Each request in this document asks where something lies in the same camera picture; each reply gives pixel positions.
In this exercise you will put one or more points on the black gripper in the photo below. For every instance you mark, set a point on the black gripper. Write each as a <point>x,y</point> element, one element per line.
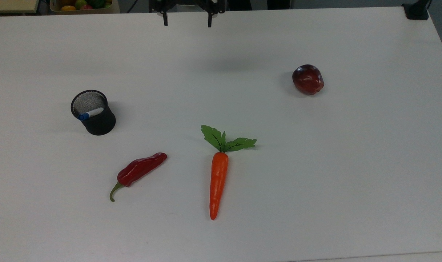
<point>186,4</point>

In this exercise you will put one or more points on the black mesh pen cup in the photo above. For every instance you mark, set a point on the black mesh pen cup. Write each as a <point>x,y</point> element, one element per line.
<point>95,114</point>

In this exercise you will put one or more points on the white marker pen blue cap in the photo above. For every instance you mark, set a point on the white marker pen blue cap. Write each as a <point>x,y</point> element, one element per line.
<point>91,113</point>

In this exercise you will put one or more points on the box of toy fruits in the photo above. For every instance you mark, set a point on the box of toy fruits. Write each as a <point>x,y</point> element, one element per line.
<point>83,6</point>

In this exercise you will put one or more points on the dark red toy apple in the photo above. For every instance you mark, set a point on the dark red toy apple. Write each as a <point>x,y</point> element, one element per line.
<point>308,79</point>

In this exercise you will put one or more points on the red chili pepper toy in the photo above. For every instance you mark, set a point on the red chili pepper toy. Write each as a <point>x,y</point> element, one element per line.
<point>139,170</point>

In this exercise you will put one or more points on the orange toy carrot green leaves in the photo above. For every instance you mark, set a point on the orange toy carrot green leaves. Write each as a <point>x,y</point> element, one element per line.
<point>219,178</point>

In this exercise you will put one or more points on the beige side table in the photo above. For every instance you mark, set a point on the beige side table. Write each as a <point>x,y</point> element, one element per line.
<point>11,6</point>

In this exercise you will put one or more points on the black table clamp mount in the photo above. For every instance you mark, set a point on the black table clamp mount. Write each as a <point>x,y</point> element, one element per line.
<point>417,10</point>

